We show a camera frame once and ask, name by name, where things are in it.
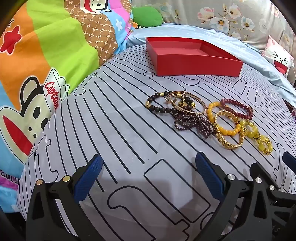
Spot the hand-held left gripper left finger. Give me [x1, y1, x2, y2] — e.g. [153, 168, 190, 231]
[25, 153, 103, 241]

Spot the striped grey bed sheet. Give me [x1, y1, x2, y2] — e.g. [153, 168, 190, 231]
[16, 43, 296, 241]

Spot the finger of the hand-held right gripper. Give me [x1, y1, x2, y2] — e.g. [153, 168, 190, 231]
[282, 151, 296, 167]
[250, 162, 296, 209]

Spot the dark purple garnet bracelet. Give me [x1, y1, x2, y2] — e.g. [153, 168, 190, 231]
[173, 111, 215, 139]

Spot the gold flower ring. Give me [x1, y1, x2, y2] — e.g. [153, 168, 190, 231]
[177, 92, 189, 105]

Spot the gold filigree bangle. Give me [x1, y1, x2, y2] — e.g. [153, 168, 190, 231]
[213, 110, 245, 151]

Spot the yellow-green bead bracelet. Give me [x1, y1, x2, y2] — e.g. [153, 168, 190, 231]
[240, 119, 274, 155]

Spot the green plush toy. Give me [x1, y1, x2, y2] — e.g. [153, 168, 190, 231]
[132, 6, 163, 28]

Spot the orange bead bracelet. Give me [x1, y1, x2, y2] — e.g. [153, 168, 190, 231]
[206, 101, 242, 136]

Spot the floral fabric cover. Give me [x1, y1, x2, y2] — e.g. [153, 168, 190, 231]
[132, 0, 296, 49]

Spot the red cardboard box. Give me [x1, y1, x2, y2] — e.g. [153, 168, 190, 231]
[145, 37, 244, 77]

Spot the dark red bead bracelet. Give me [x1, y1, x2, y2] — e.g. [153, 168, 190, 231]
[220, 98, 253, 120]

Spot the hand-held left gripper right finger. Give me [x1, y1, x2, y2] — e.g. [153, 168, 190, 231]
[195, 152, 274, 241]

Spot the colourful cartoon blanket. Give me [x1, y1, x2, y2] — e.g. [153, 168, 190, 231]
[0, 0, 134, 214]

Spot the pink cat face pillow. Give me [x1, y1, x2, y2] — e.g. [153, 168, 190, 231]
[261, 35, 296, 80]

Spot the black bead bracelet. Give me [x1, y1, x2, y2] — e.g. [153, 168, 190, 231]
[146, 91, 177, 114]

